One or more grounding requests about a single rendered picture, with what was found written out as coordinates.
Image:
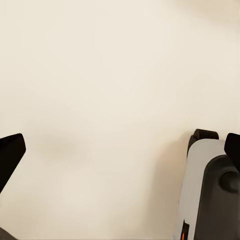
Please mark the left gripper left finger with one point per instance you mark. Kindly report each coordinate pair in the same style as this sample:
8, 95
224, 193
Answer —
12, 150

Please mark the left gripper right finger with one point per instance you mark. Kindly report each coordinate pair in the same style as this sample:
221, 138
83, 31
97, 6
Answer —
232, 149

